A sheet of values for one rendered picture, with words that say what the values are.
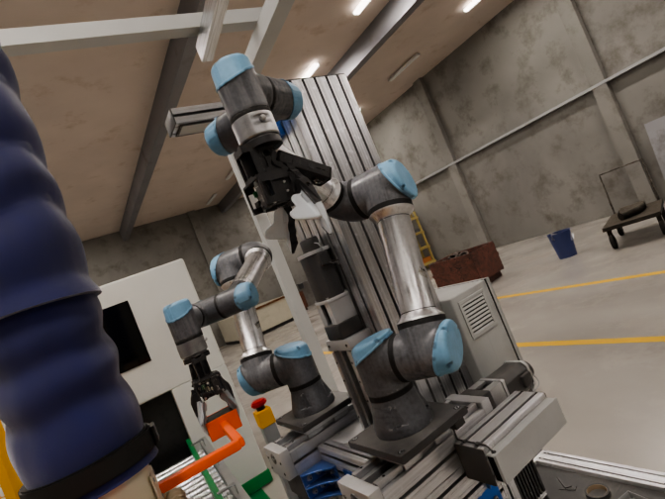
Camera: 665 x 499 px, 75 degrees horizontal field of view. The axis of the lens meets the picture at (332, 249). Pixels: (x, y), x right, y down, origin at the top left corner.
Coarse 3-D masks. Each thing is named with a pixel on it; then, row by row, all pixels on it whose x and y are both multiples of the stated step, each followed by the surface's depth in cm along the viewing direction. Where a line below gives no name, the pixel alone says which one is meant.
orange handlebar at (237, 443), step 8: (224, 424) 112; (224, 432) 110; (232, 432) 102; (232, 440) 98; (240, 440) 96; (224, 448) 94; (232, 448) 94; (240, 448) 95; (208, 456) 92; (216, 456) 92; (224, 456) 93; (192, 464) 91; (200, 464) 91; (208, 464) 91; (176, 472) 90; (184, 472) 89; (192, 472) 90; (168, 480) 88; (176, 480) 89; (184, 480) 89; (160, 488) 87; (168, 488) 88
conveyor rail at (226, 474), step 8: (208, 448) 304; (216, 464) 265; (224, 464) 259; (224, 472) 247; (224, 480) 243; (232, 480) 232; (232, 488) 222; (240, 488) 217; (240, 496) 209; (248, 496) 205
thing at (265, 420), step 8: (264, 408) 187; (256, 416) 184; (264, 416) 185; (272, 416) 186; (264, 424) 184; (272, 424) 186; (264, 432) 184; (272, 432) 185; (272, 440) 185; (288, 488) 184; (288, 496) 186; (296, 496) 184
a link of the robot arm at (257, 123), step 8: (256, 112) 73; (264, 112) 74; (240, 120) 73; (248, 120) 72; (256, 120) 73; (264, 120) 74; (272, 120) 75; (232, 128) 76; (240, 128) 73; (248, 128) 72; (256, 128) 72; (264, 128) 73; (272, 128) 74; (240, 136) 73; (248, 136) 73; (256, 136) 73; (240, 144) 74
